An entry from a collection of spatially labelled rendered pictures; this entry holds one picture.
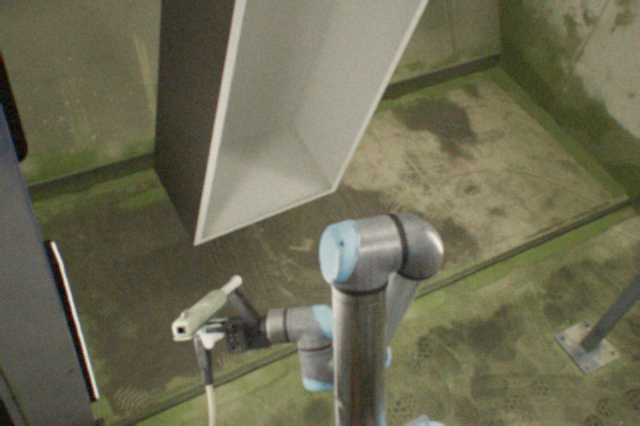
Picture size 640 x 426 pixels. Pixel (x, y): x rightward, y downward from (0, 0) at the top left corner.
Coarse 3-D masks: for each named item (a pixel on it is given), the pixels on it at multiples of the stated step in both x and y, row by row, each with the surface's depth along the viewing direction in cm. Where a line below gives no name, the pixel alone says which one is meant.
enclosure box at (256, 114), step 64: (192, 0) 165; (256, 0) 203; (320, 0) 219; (384, 0) 199; (192, 64) 180; (256, 64) 231; (320, 64) 243; (384, 64) 210; (192, 128) 198; (256, 128) 267; (320, 128) 259; (192, 192) 221; (256, 192) 258; (320, 192) 265
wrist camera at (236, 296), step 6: (234, 288) 181; (228, 294) 179; (234, 294) 178; (240, 294) 180; (234, 300) 179; (240, 300) 179; (246, 300) 182; (234, 306) 179; (240, 306) 179; (246, 306) 179; (240, 312) 179; (246, 312) 179; (252, 312) 180; (246, 318) 179; (252, 318) 179; (258, 318) 181; (252, 324) 179; (258, 324) 179
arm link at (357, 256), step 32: (352, 224) 131; (384, 224) 131; (320, 256) 137; (352, 256) 128; (384, 256) 130; (352, 288) 132; (384, 288) 134; (352, 320) 135; (384, 320) 138; (352, 352) 138; (384, 352) 141; (352, 384) 142; (384, 384) 145; (352, 416) 145; (384, 416) 149
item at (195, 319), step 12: (228, 288) 207; (204, 300) 190; (216, 300) 192; (192, 312) 179; (204, 312) 182; (216, 312) 191; (180, 324) 171; (192, 324) 173; (204, 324) 181; (180, 336) 172; (192, 336) 173; (204, 348) 183; (204, 360) 183; (204, 372) 184; (204, 384) 185
